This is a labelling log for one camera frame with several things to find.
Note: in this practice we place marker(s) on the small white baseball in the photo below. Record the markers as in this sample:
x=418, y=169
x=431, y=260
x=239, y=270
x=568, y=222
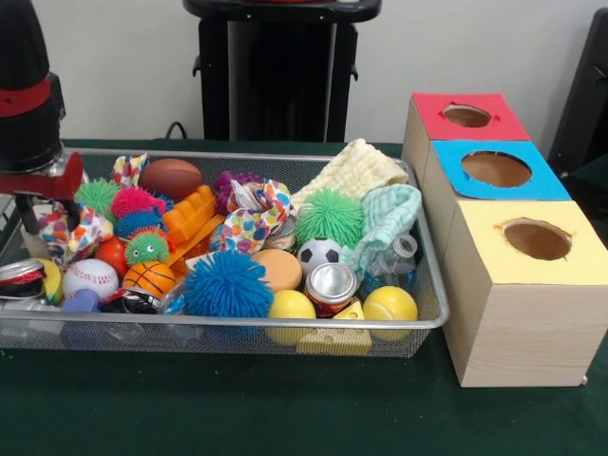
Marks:
x=90, y=280

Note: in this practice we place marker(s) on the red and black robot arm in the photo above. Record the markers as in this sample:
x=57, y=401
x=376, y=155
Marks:
x=24, y=138

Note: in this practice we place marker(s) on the dark green table cloth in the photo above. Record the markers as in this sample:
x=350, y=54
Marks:
x=596, y=185
x=237, y=408

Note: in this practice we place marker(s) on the black upright panel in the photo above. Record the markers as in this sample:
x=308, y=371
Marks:
x=586, y=95

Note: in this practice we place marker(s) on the blue spiky ball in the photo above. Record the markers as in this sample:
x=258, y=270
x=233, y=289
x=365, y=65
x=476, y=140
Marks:
x=228, y=287

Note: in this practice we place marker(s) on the mint knitted cloth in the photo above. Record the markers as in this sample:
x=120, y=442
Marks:
x=389, y=214

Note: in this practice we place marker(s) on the cream knitted cloth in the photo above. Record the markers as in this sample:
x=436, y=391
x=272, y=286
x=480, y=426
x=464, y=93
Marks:
x=356, y=164

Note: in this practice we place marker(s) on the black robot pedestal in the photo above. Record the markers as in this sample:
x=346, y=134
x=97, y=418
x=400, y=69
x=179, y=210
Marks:
x=280, y=71

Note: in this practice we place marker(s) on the green spiky ball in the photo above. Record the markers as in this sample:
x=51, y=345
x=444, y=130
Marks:
x=330, y=216
x=97, y=195

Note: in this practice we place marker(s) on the small brown football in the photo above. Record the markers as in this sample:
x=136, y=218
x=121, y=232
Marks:
x=170, y=176

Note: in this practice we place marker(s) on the silver mesh bin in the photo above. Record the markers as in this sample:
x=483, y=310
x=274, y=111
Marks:
x=237, y=335

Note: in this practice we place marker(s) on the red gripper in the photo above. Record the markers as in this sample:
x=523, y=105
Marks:
x=43, y=185

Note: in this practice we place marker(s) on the orange plastic block toy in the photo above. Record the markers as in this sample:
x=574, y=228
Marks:
x=190, y=214

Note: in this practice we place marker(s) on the wooden box with three holes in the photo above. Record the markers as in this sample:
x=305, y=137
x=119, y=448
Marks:
x=522, y=332

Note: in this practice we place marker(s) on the rainbow spiky caterpillar toy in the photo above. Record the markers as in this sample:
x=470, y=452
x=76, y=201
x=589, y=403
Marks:
x=145, y=248

